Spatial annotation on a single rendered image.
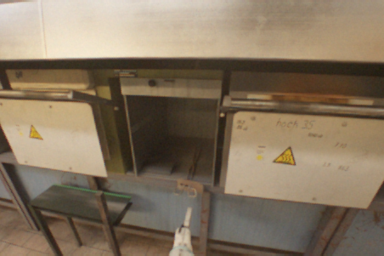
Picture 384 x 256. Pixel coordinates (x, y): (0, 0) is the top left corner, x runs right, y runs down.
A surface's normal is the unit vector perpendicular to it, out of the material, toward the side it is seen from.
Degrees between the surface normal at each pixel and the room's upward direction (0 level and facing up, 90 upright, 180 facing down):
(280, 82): 90
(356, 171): 90
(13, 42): 80
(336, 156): 90
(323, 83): 90
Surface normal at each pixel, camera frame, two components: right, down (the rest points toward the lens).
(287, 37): -0.15, 0.19
